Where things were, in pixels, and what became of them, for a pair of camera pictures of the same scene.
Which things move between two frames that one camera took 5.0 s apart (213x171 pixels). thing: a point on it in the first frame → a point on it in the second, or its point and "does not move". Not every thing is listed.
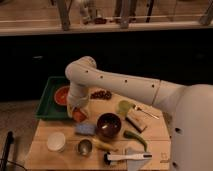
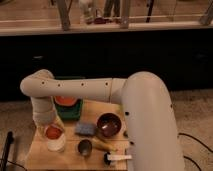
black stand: (10, 138) does not move
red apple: (78, 115) → (53, 132)
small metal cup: (85, 147) does not move
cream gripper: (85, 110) → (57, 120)
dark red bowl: (109, 125) does not move
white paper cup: (56, 141) does not move
